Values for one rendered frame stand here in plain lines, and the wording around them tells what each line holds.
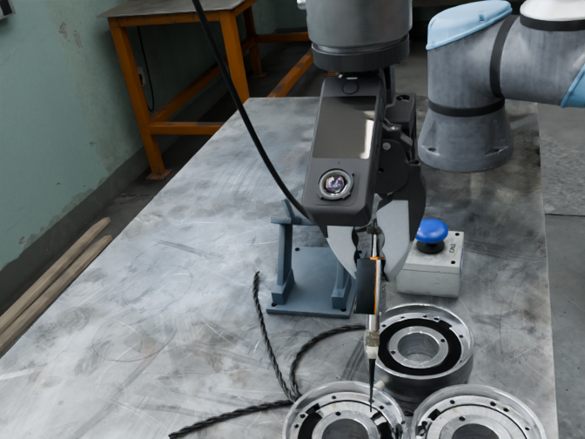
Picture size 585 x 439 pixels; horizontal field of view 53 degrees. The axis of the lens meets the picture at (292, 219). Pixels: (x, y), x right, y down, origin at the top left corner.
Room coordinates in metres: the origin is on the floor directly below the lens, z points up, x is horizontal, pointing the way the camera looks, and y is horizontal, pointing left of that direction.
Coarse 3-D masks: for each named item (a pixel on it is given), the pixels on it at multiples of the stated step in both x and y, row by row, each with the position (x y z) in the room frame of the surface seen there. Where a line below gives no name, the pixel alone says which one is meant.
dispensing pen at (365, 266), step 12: (372, 228) 0.43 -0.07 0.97; (372, 240) 0.43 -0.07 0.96; (372, 252) 0.42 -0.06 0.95; (360, 264) 0.41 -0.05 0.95; (372, 264) 0.40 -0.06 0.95; (360, 276) 0.40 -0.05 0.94; (372, 276) 0.40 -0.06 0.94; (360, 288) 0.40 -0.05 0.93; (372, 288) 0.39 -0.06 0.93; (360, 300) 0.39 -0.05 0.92; (372, 300) 0.39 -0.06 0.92; (360, 312) 0.38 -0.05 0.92; (372, 312) 0.38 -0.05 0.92; (372, 324) 0.39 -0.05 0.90; (372, 336) 0.38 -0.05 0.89; (372, 348) 0.38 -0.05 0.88; (372, 360) 0.37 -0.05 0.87; (372, 372) 0.37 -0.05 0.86; (372, 384) 0.36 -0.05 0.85; (372, 396) 0.36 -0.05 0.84
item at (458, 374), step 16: (400, 304) 0.47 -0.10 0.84; (416, 304) 0.47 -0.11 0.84; (432, 304) 0.46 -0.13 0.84; (384, 320) 0.46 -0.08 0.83; (400, 320) 0.46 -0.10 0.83; (448, 320) 0.45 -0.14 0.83; (464, 320) 0.43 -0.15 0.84; (400, 336) 0.44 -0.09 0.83; (416, 336) 0.44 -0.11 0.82; (432, 336) 0.43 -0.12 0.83; (464, 336) 0.42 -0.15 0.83; (400, 352) 0.43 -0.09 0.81; (416, 352) 0.44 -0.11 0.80; (432, 352) 0.43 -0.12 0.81; (464, 352) 0.40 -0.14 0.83; (368, 368) 0.41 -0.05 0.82; (384, 368) 0.39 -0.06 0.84; (464, 368) 0.38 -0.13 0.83; (400, 384) 0.38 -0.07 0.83; (416, 384) 0.37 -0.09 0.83; (432, 384) 0.37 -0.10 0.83; (448, 384) 0.37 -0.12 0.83; (416, 400) 0.38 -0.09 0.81
